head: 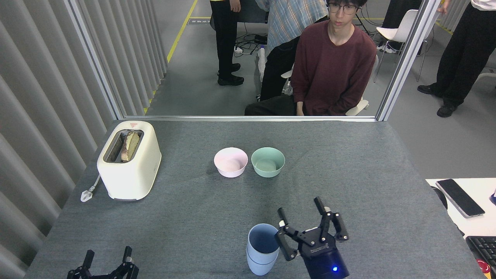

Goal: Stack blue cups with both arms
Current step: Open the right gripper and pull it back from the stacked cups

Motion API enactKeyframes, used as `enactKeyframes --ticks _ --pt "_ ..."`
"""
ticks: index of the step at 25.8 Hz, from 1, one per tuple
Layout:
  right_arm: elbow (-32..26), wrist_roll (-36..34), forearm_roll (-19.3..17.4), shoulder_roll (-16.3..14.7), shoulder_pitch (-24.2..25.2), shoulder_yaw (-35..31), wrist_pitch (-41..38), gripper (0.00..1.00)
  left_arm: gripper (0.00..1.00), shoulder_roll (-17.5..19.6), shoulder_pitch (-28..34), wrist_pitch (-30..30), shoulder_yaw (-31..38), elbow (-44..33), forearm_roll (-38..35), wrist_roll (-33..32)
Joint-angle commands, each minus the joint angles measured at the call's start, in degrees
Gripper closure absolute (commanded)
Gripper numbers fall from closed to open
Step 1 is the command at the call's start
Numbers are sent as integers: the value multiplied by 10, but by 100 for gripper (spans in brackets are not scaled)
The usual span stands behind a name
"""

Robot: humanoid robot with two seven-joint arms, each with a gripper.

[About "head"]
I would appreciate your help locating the black power adapter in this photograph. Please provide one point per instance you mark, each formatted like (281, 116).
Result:
(260, 39)

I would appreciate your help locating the grey pleated curtain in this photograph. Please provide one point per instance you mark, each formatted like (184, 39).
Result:
(42, 97)

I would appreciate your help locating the black keyboard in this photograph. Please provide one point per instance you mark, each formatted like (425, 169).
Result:
(484, 248)

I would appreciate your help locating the standing person in black trousers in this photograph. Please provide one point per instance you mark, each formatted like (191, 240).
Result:
(461, 50)

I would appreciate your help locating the silver table rail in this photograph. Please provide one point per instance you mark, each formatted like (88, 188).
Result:
(248, 118)

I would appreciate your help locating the standing person with black shoes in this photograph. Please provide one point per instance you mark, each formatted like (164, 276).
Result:
(226, 38)

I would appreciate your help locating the cream white toaster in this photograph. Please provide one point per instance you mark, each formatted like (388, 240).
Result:
(131, 178)

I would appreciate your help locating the black smartphone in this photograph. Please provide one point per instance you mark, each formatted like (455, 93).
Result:
(460, 197)

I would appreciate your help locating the toasted bread slice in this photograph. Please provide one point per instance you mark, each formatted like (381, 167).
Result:
(130, 146)

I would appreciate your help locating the white seat of seated person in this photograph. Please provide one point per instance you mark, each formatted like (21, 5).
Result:
(358, 106)

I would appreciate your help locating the black computer mouse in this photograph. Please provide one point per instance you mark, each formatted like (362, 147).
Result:
(440, 197)

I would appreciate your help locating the blue cup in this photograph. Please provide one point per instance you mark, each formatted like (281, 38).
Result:
(259, 268)
(260, 254)

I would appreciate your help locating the white side table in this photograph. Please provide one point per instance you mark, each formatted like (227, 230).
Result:
(480, 224)

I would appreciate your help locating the seated person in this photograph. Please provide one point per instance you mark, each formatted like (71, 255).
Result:
(333, 66)

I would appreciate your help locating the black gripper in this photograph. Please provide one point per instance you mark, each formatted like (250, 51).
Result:
(100, 277)
(323, 259)

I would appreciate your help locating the silver post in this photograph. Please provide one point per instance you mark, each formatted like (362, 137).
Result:
(409, 58)

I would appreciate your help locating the seated person's right hand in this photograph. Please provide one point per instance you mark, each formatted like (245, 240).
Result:
(299, 109)

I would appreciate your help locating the red round object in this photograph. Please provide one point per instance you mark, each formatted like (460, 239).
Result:
(483, 267)

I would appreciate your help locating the grey chair with castor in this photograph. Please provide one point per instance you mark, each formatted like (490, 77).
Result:
(486, 75)

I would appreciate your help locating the white chair with metal legs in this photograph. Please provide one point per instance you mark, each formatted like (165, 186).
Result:
(403, 27)

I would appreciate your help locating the white wheeled stand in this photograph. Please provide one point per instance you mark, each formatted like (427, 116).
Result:
(262, 64)

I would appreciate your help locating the green bowl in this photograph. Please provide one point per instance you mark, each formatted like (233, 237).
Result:
(267, 171)

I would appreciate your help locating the white power strip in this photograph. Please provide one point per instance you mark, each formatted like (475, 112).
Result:
(238, 49)

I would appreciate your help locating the small blue object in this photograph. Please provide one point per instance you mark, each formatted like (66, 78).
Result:
(493, 197)

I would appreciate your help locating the pink bowl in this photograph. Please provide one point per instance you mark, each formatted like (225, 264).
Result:
(231, 170)

